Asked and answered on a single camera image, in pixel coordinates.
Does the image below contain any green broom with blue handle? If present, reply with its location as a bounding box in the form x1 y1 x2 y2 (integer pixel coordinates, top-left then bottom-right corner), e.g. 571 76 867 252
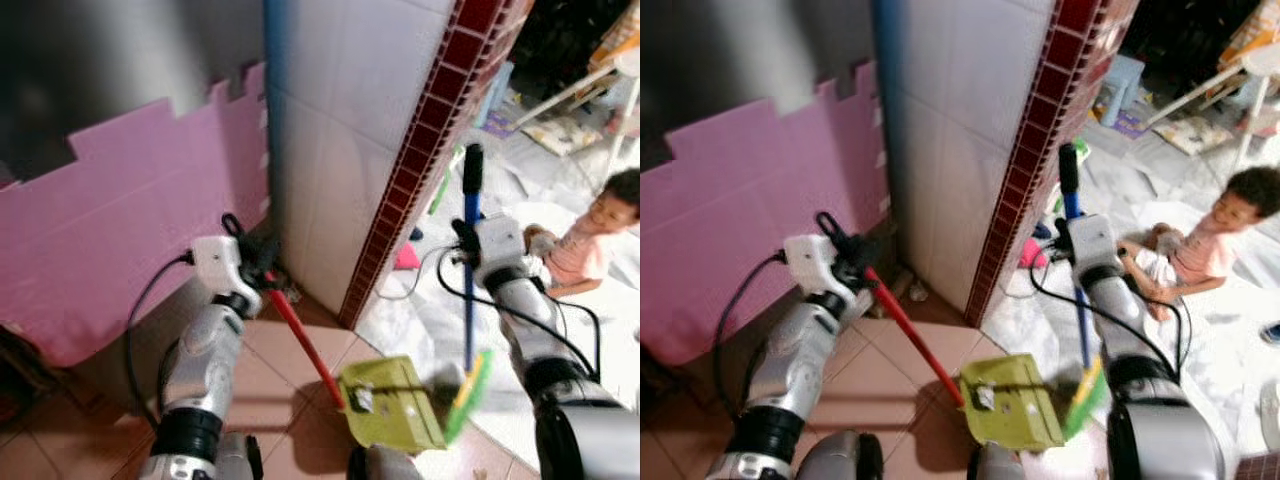
1058 142 1111 443
443 143 495 444

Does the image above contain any pink foam mat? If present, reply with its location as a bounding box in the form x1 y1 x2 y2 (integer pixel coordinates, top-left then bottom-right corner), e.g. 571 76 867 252
640 60 891 368
0 62 271 368

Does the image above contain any child in pink shirt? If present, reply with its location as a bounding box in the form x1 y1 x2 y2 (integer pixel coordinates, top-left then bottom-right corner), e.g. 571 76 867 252
522 168 641 299
1118 165 1280 321

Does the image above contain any printed paper sheet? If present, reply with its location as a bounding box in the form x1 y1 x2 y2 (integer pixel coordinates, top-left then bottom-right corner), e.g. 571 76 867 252
1150 115 1236 159
525 115 606 159

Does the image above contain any blue plastic stool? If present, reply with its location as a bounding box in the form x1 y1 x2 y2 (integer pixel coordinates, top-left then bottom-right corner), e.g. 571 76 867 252
1098 55 1147 123
478 62 515 129

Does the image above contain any blue vertical pipe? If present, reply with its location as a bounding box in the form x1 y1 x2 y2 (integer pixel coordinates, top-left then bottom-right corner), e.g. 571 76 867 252
263 0 291 211
868 0 906 201

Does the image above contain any silver robot left leg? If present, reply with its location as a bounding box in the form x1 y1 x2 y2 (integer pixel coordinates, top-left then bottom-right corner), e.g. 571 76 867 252
215 432 263 480
800 430 886 480

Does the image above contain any silver robot leg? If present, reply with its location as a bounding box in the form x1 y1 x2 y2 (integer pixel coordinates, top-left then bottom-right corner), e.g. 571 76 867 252
348 445 421 480
968 445 1051 480
215 432 263 480
800 430 886 480

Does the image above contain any silver robot right leg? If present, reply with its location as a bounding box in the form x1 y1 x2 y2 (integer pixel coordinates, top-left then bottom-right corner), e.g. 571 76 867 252
348 445 421 480
968 445 1051 480

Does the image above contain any orange cardboard box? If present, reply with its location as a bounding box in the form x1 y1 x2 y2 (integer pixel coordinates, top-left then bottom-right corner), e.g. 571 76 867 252
590 5 641 71
1225 0 1280 66

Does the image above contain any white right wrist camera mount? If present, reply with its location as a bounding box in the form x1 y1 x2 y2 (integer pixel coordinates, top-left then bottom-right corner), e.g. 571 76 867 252
1068 213 1121 269
478 215 531 271

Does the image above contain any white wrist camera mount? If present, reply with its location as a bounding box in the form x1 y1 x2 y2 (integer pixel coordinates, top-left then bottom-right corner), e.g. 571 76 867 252
1068 213 1121 269
190 235 263 293
478 215 531 271
783 233 861 296

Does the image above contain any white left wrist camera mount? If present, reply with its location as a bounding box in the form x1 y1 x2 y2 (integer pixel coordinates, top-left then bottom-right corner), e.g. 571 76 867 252
190 235 263 293
783 233 861 296

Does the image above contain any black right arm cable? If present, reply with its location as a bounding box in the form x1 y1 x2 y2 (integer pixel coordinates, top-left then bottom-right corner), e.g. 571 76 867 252
1028 245 1196 386
436 245 603 386

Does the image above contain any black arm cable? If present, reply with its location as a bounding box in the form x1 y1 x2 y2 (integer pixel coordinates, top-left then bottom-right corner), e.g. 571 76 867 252
1028 245 1196 386
124 252 196 421
711 250 791 421
436 245 603 386

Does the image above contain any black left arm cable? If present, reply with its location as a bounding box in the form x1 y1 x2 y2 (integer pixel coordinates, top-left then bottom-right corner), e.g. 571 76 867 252
124 252 196 421
711 250 791 421

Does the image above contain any white table frame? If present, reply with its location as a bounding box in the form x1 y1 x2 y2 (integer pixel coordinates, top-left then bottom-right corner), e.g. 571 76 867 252
515 45 641 191
1145 45 1280 171

